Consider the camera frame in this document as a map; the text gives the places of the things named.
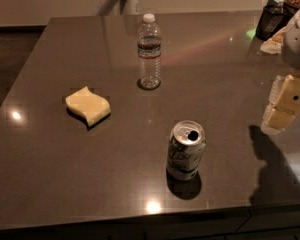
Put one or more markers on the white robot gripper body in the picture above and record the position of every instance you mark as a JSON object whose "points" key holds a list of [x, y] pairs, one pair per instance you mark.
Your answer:
{"points": [[298, 45]]}

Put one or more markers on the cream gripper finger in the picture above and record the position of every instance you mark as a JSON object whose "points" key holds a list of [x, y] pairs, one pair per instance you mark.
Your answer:
{"points": [[289, 98], [273, 119]]}

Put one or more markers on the white paper napkin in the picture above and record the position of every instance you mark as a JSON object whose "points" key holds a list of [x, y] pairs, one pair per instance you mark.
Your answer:
{"points": [[274, 44]]}

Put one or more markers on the black container with utensil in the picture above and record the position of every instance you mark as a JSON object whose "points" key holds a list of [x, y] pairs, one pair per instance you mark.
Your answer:
{"points": [[270, 22]]}

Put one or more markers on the open silver soda can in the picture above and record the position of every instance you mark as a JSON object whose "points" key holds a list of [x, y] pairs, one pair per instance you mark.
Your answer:
{"points": [[186, 145]]}

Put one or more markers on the clear plastic water bottle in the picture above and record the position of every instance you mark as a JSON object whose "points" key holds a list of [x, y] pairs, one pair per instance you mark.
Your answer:
{"points": [[149, 53]]}

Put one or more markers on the yellow wavy sponge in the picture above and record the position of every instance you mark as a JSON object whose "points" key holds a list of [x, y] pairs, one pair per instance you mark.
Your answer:
{"points": [[91, 107]]}

